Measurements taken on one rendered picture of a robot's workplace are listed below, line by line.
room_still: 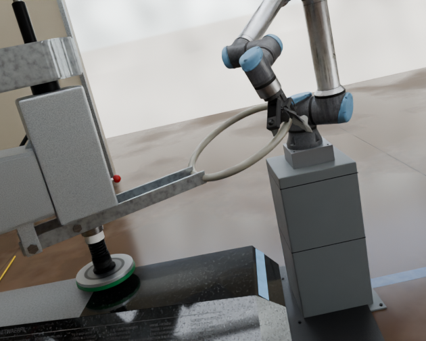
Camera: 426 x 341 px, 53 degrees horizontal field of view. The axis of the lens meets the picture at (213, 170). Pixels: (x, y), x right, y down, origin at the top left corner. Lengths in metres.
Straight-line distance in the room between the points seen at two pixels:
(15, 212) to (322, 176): 1.43
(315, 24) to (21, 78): 1.30
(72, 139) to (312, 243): 1.40
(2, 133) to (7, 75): 5.31
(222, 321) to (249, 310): 0.09
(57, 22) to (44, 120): 4.91
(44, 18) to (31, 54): 4.93
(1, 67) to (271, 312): 1.09
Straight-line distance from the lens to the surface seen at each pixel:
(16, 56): 1.40
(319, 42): 2.11
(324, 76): 2.14
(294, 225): 2.27
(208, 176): 1.61
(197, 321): 1.40
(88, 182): 1.45
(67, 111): 1.41
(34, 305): 1.75
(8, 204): 1.45
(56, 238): 1.54
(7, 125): 6.64
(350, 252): 2.42
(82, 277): 1.67
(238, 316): 1.38
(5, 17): 6.50
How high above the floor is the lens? 1.56
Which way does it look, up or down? 17 degrees down
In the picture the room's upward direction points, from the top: 13 degrees counter-clockwise
